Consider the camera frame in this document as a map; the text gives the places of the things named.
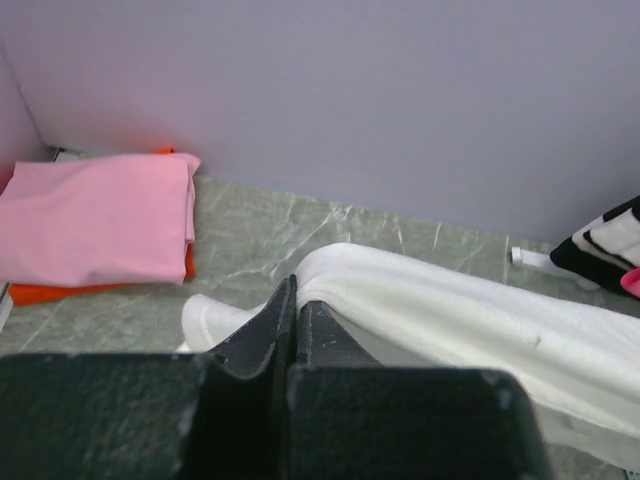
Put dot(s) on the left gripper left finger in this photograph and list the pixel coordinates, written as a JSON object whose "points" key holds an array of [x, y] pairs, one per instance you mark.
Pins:
{"points": [[213, 415]]}

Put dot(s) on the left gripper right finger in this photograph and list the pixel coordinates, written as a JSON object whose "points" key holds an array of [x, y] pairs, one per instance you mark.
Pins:
{"points": [[351, 417]]}

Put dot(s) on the cream white t-shirt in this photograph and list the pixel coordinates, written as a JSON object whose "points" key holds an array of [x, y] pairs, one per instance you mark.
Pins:
{"points": [[579, 364]]}

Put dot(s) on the folded orange t-shirt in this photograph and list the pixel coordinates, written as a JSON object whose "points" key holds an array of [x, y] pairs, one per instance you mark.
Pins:
{"points": [[24, 295]]}

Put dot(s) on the folded pink t-shirt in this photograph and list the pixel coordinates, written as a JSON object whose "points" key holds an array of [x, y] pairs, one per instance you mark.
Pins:
{"points": [[124, 219]]}

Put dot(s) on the silver clothes rack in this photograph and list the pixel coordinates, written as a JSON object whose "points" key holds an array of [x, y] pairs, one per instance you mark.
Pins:
{"points": [[542, 263]]}

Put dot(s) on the black white striped cloth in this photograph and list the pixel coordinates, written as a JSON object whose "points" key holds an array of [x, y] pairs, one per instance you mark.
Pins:
{"points": [[605, 249]]}

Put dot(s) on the red hanging towel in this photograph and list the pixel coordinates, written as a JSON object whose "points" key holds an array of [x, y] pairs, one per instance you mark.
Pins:
{"points": [[630, 282]]}

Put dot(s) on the aluminium frame rail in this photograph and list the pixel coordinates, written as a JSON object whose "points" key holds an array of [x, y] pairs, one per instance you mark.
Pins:
{"points": [[6, 305]]}

